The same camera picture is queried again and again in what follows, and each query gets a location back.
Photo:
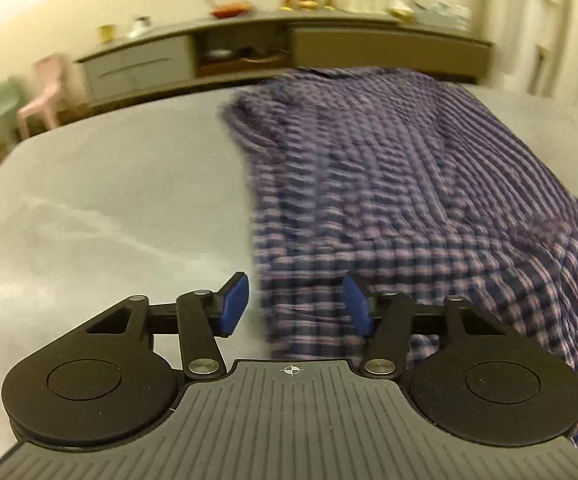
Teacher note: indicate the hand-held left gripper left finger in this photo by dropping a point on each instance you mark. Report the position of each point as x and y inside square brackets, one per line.
[233, 305]

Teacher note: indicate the red bowl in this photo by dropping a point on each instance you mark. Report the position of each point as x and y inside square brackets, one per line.
[229, 9]

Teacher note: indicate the yellow cup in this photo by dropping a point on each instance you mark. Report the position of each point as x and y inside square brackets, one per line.
[106, 33]

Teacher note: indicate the bowl inside cabinet shelf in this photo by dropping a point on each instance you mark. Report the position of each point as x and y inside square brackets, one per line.
[219, 53]

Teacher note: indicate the golden ornaments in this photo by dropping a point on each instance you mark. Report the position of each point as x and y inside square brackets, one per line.
[309, 2]

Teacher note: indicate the cream curtain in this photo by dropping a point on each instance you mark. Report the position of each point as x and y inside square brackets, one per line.
[529, 25]

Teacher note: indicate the cream yellow dish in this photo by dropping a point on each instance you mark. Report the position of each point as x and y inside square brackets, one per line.
[401, 7]

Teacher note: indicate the white folded cloths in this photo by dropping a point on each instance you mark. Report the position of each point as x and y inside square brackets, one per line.
[444, 11]

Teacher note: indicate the green plastic chair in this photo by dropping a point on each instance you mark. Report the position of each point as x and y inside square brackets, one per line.
[1, 110]

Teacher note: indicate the grey low cabinet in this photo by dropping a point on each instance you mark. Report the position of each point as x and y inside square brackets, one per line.
[134, 62]

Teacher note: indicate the white teapot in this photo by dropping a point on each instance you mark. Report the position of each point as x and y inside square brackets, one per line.
[139, 26]

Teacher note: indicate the blue checked shirt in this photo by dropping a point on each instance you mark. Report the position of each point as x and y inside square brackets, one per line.
[394, 185]

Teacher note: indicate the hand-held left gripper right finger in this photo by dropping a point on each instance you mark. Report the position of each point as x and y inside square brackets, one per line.
[358, 305]

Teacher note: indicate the pink plastic chair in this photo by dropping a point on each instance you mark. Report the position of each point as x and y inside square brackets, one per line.
[44, 95]

